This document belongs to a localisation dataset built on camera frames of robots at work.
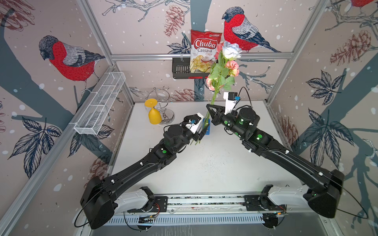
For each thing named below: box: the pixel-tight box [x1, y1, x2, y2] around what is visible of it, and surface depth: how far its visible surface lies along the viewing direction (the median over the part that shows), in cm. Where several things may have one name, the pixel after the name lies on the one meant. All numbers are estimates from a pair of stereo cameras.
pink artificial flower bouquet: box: [195, 40, 243, 146], surface depth 59 cm
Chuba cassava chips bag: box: [189, 29, 222, 73], surface depth 85 cm
